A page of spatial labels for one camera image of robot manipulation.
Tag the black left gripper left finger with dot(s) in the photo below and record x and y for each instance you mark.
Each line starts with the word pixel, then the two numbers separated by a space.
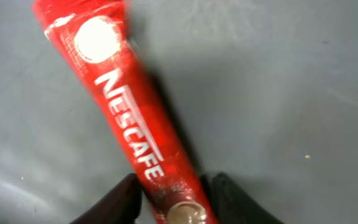
pixel 121 205

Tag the red Nescafe coffee stick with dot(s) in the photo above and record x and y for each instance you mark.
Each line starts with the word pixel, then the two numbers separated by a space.
pixel 91 35

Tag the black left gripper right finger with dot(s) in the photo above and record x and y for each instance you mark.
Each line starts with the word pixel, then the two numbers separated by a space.
pixel 231 204

